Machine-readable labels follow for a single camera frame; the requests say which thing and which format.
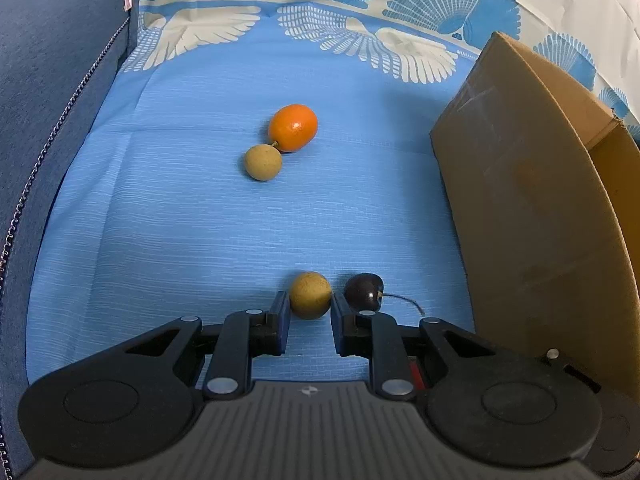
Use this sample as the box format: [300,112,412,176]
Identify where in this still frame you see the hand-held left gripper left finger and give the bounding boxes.
[115,291,292,402]

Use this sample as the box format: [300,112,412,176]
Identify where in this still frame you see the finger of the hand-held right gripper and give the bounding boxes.
[542,347,603,396]

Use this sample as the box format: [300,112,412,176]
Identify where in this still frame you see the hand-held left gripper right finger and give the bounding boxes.
[331,292,507,403]

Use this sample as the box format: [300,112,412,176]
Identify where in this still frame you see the tan longan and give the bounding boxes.
[289,271,333,320]
[243,144,284,181]

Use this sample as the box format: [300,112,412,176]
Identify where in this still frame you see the dark red cherry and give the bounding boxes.
[343,272,427,317]

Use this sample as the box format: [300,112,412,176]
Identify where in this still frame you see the brown cardboard box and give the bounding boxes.
[430,31,640,396]

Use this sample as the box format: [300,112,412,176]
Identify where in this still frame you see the orange kumquat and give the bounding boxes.
[267,103,319,153]

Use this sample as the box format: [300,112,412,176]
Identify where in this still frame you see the blue fan-print bedsheet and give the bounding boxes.
[25,0,640,391]

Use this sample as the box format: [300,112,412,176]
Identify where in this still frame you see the blue fabric sofa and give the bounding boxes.
[0,0,146,480]

